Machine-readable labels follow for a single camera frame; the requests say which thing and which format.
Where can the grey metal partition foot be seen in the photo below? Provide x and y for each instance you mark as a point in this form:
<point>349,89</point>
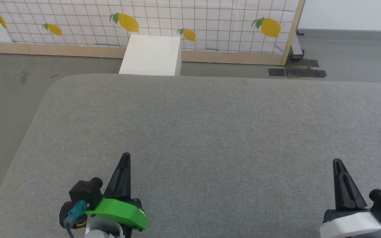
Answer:
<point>297,46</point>

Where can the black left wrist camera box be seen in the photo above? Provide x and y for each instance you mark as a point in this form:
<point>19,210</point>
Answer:
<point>86,193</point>

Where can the grey fabric sofa cushion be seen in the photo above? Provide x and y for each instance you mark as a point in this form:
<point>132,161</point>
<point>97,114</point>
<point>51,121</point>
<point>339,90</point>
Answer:
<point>190,138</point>

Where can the white rectangular box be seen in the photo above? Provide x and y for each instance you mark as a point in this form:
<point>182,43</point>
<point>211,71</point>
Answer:
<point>152,54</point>

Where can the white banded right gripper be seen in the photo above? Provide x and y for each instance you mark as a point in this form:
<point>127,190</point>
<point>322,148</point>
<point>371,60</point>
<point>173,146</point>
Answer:
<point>349,224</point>

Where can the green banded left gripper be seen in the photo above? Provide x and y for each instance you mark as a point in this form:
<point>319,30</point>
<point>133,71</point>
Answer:
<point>119,211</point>

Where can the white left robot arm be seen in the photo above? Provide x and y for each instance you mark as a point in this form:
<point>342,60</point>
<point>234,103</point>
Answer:
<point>103,229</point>

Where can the small black floor mat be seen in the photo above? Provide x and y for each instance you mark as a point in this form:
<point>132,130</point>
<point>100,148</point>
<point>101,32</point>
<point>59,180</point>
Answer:
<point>276,72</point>

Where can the large black floor mat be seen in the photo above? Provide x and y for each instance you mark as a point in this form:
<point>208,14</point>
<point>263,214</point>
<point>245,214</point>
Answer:
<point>306,67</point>

